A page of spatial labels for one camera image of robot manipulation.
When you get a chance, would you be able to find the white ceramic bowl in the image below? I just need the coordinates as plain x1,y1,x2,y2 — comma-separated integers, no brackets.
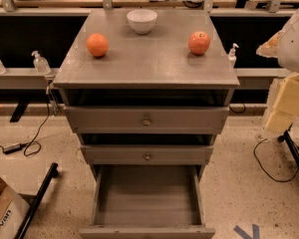
127,9,157,34

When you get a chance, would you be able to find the black cable on floor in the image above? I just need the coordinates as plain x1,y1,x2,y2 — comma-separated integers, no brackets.
252,137,299,184

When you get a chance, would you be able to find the grey middle drawer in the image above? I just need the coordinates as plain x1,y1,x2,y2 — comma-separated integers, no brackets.
81,145,213,165

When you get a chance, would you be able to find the grey open bottom drawer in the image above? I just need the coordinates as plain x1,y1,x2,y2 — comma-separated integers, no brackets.
79,165,215,239

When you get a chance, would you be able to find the black pole on floor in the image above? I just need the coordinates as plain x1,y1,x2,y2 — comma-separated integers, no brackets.
14,162,59,239

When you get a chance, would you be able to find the grey wooden drawer cabinet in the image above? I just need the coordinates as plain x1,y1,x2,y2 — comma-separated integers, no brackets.
52,7,241,184

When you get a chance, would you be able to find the black power adapter with cable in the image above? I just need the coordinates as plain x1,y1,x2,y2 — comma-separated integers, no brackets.
0,97,51,157

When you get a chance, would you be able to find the red apple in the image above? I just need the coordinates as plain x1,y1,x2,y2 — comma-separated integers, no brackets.
188,31,210,56

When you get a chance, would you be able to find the orange fruit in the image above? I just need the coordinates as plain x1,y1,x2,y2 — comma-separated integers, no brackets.
86,33,109,58

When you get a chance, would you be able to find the grey top drawer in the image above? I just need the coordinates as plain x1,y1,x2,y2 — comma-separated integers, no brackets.
65,107,229,134

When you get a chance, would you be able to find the cardboard box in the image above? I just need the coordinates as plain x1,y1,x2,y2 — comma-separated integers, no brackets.
0,177,30,239

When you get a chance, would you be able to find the white pump bottle right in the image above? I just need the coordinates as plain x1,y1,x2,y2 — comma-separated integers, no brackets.
228,43,239,68

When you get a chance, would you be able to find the clear pump bottle left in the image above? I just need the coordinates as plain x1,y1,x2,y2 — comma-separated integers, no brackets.
32,51,51,76

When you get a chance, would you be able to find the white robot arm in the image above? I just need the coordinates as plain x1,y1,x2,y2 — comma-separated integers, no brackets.
256,8,299,133

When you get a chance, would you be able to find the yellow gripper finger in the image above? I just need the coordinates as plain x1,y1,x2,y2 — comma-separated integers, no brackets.
256,31,282,58
265,73,299,134

